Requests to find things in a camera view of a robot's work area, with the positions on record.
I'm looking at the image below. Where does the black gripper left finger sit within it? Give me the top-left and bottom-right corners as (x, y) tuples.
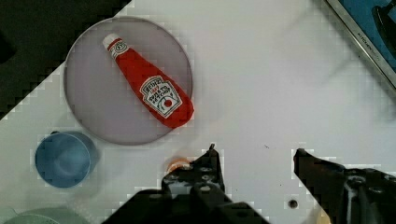
(102, 145), (270, 224)

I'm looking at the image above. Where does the blue plastic cup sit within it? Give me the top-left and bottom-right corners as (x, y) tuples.
(35, 132), (99, 189)

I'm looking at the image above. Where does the grey round plate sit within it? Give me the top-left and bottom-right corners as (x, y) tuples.
(64, 16), (193, 146)

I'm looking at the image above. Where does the orange slice toy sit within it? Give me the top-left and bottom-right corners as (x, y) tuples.
(166, 158), (191, 173)

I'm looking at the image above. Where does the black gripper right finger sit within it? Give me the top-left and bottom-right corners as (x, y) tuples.
(293, 148), (396, 224)

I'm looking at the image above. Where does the red plush ketchup bottle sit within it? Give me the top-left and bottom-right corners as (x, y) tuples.
(103, 34), (194, 129)

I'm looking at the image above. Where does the green colander basket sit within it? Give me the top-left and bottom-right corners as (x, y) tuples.
(1, 207), (90, 224)

